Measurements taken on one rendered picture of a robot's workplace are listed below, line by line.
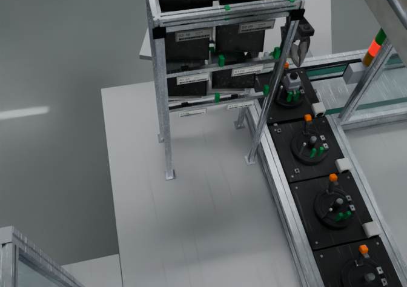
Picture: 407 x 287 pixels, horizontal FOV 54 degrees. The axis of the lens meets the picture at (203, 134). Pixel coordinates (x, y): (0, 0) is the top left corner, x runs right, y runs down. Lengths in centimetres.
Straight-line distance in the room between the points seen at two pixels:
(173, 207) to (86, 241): 101
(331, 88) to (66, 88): 186
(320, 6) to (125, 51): 152
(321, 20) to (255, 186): 100
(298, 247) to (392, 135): 70
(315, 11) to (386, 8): 188
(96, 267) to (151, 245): 20
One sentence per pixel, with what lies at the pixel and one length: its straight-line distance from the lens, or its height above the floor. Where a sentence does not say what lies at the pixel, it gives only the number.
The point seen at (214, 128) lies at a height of 86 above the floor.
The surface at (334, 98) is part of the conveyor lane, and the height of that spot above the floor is 92.
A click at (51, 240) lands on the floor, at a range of 248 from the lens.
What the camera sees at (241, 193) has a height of 86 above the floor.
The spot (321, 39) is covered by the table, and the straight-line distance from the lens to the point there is 208.
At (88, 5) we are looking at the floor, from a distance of 352.
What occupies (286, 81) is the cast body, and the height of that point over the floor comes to 106.
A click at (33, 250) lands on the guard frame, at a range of 92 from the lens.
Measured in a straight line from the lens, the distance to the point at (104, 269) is 146.
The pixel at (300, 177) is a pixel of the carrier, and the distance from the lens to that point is 148.
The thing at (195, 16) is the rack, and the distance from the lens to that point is 90.
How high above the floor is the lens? 226
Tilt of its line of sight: 59 degrees down
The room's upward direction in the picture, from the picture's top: 4 degrees clockwise
